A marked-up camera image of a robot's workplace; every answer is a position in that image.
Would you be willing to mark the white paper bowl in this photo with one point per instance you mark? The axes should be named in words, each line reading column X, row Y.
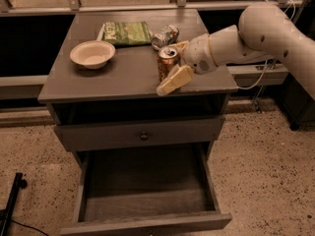
column 92, row 54

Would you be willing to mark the orange soda can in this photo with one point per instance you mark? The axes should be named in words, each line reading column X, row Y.
column 167, row 58

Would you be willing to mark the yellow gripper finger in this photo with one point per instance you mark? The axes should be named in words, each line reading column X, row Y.
column 174, row 78
column 180, row 47

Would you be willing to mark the silver green crushed can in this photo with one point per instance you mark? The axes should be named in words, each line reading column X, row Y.
column 164, row 37

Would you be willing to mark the green chip bag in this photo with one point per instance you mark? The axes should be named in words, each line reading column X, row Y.
column 125, row 34

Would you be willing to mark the grey middle drawer with knob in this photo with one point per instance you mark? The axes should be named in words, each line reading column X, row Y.
column 138, row 133

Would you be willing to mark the grey open bottom drawer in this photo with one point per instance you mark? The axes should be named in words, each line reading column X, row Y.
column 146, row 191

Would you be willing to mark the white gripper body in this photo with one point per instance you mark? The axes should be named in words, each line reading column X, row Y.
column 198, row 54

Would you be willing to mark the black stand leg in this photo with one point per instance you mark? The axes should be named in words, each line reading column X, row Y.
column 6, row 213

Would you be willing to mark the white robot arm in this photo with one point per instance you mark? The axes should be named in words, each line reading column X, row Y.
column 263, row 31

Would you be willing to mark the dark cabinet at right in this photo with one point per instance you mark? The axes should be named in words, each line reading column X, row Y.
column 299, row 105

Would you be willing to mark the grey wooden drawer cabinet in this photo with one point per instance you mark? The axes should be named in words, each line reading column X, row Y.
column 124, row 90

